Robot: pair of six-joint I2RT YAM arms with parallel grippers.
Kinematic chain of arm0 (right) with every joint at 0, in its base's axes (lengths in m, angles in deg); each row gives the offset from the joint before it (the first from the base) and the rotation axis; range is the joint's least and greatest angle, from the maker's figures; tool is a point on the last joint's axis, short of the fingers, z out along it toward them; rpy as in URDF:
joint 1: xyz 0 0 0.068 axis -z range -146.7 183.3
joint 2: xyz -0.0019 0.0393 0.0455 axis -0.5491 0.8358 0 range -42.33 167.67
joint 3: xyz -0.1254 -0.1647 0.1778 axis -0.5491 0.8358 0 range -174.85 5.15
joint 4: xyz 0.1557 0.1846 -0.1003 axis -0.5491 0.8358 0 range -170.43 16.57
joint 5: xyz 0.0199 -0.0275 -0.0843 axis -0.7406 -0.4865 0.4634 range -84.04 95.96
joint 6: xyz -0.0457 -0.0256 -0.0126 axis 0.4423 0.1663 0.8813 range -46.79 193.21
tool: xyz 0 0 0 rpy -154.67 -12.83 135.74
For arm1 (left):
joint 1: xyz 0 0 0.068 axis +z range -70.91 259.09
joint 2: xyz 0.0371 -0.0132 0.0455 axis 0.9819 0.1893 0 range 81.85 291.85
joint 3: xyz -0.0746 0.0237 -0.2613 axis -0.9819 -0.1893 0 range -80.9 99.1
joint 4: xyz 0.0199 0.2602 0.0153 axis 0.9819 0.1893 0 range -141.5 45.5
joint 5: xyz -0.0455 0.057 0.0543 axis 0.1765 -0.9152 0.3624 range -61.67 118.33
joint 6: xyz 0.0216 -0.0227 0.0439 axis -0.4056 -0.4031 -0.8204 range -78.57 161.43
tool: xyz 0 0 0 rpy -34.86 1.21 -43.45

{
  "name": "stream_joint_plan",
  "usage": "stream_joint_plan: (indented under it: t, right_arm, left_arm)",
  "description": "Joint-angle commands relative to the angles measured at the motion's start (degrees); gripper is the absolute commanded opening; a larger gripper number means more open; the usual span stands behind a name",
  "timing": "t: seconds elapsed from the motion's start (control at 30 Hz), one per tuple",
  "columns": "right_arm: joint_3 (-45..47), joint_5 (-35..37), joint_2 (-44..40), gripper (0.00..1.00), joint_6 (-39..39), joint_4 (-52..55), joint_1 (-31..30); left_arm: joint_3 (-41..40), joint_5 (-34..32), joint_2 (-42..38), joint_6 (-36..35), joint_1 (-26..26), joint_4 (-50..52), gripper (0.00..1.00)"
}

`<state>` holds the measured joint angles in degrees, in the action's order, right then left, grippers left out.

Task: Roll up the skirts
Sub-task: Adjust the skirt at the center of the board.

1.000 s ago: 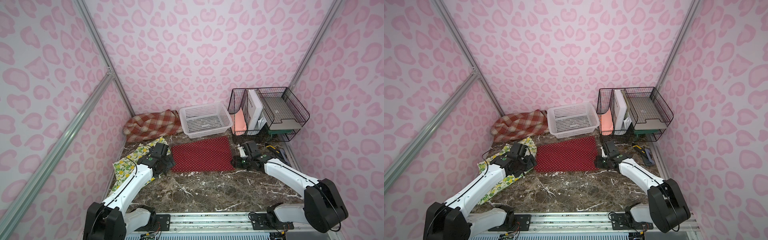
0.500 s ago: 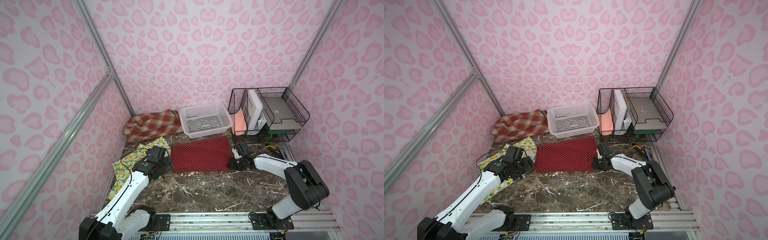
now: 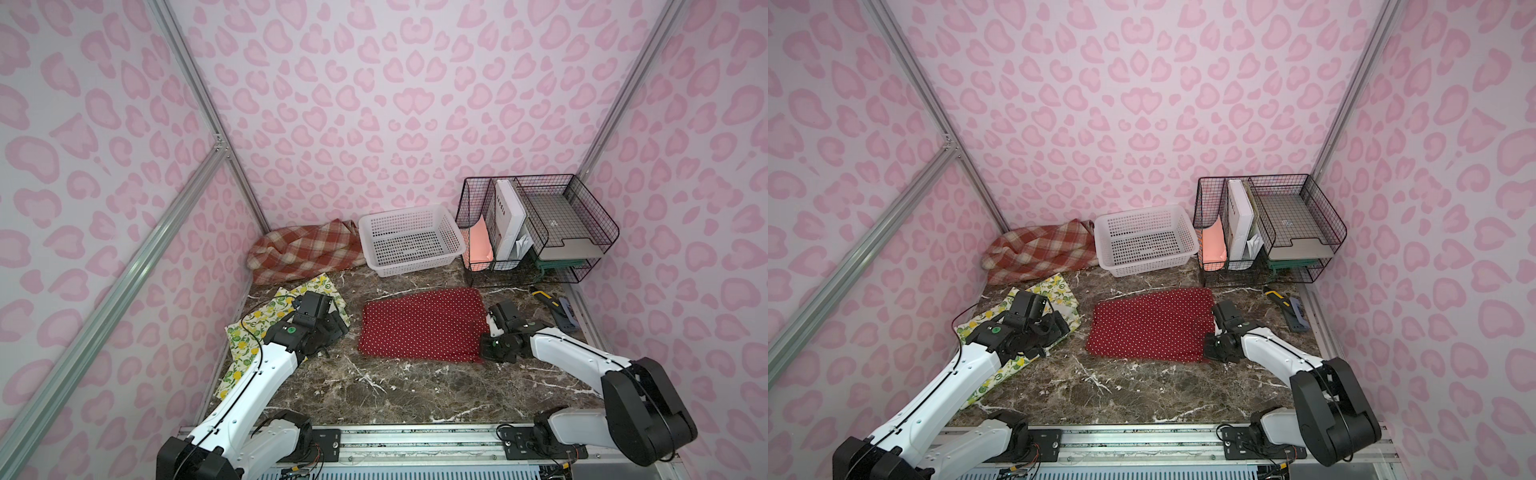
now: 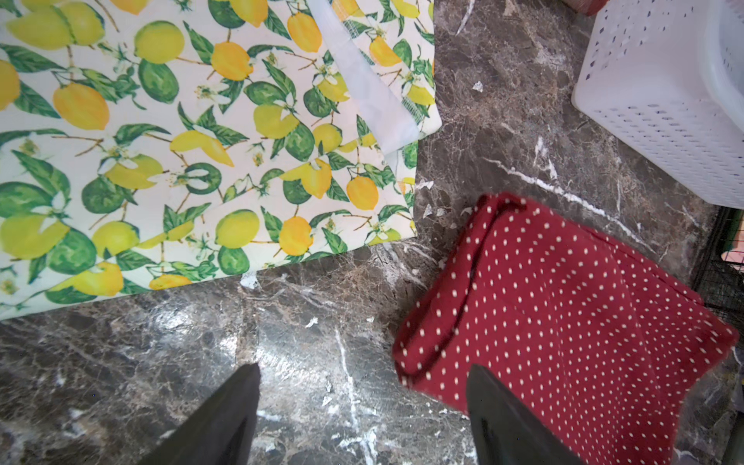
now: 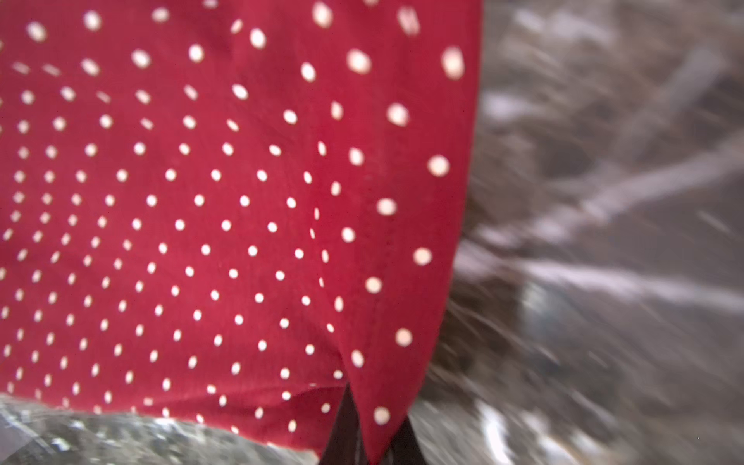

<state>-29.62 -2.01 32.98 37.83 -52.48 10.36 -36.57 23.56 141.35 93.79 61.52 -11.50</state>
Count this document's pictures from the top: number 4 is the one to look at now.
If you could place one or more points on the lemon print skirt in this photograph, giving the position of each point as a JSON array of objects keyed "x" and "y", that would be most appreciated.
[{"x": 147, "y": 145}]

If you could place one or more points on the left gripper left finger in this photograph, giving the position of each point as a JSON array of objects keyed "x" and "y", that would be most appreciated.
[{"x": 221, "y": 431}]

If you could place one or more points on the white plastic basket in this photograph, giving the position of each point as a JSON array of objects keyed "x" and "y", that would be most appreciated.
[{"x": 666, "y": 78}]

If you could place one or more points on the red polka dot skirt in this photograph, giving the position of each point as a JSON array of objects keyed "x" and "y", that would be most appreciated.
[{"x": 598, "y": 342}]

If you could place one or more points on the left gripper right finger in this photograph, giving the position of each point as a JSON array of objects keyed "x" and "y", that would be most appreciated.
[{"x": 504, "y": 430}]

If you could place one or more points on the black wire desk organizer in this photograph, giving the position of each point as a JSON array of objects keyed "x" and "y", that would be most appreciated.
[{"x": 718, "y": 276}]

